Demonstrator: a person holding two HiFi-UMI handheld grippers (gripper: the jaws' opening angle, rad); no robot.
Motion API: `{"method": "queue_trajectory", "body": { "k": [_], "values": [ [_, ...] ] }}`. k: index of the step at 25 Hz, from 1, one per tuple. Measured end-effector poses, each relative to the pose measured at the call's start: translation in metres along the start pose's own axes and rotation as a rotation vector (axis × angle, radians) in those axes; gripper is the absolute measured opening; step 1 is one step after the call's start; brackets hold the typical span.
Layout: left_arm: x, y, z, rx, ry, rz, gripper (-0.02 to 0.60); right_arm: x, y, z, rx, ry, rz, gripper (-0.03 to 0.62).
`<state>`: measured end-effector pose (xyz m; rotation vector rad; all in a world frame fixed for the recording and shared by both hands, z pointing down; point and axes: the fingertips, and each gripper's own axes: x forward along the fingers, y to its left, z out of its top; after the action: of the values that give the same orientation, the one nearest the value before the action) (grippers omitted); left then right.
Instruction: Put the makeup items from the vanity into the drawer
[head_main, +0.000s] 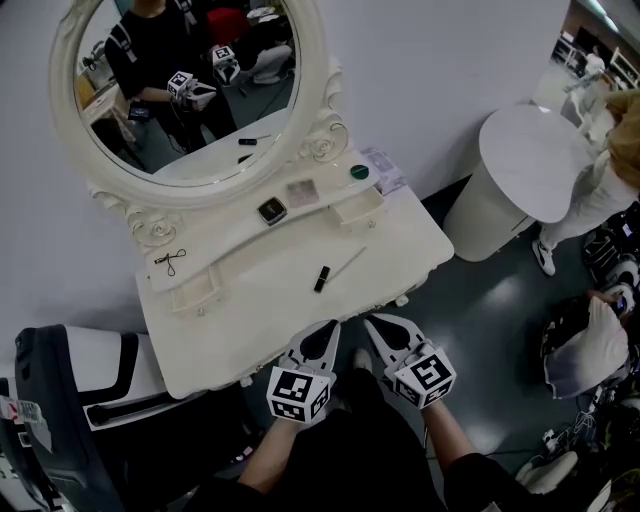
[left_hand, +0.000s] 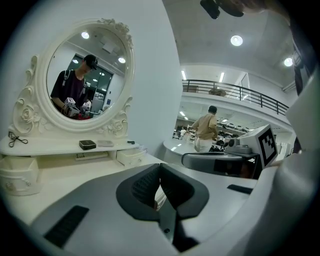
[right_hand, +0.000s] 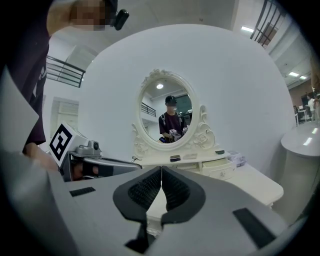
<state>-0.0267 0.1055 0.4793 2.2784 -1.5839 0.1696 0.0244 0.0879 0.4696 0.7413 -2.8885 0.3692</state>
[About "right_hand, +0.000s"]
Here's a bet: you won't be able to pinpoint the black mezzanine railing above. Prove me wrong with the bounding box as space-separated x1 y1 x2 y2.
249 0 287 49
45 55 86 89

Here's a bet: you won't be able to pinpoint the person's dark shirt torso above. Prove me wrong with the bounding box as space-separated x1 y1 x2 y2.
6 0 51 156

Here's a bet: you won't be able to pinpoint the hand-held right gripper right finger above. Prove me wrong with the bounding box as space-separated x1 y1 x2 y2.
147 165 289 256

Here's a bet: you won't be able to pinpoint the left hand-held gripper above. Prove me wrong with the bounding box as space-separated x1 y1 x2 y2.
48 121 143 183

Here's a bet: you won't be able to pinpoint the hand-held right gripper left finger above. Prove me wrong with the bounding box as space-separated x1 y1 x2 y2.
48 165 163 256

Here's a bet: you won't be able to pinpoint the distant office desks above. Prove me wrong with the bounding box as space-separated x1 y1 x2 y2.
293 98 313 125

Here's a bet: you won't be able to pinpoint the white louvred door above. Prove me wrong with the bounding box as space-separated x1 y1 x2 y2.
50 96 80 141

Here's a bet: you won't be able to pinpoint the purple wipes pack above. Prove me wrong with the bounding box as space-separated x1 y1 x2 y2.
226 150 247 167

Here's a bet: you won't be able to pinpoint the white round pedestal table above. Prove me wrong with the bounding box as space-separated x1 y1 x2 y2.
272 121 320 226

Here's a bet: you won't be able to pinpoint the oval mirror ornate white frame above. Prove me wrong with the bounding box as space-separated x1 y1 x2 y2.
131 68 216 160

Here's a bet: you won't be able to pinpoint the person's head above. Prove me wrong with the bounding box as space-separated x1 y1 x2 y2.
46 0 119 33

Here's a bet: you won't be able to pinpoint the white dressing table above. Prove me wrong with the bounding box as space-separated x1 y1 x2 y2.
131 143 285 237

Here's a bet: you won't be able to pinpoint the black head-mounted camera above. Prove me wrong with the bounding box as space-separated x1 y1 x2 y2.
110 8 130 32

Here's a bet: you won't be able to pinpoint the white drawer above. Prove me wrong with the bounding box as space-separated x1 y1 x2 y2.
201 158 237 180

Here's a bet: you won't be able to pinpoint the person's left hand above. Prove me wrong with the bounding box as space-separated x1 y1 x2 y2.
70 163 99 182

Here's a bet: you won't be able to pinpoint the person's left forearm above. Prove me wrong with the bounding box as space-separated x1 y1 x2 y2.
22 142 59 172

